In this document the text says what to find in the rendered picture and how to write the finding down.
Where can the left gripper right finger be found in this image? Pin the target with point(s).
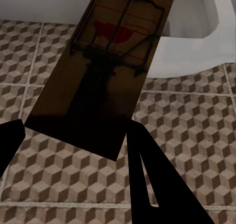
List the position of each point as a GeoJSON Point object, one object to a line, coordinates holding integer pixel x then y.
{"type": "Point", "coordinates": [177, 204]}

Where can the mousetrap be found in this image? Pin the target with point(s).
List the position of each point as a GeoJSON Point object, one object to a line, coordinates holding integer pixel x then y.
{"type": "Point", "coordinates": [96, 84]}

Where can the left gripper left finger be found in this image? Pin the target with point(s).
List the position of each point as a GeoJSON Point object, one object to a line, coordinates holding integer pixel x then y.
{"type": "Point", "coordinates": [11, 136]}

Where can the toilet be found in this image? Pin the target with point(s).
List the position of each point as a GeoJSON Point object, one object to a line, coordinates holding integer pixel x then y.
{"type": "Point", "coordinates": [198, 35]}

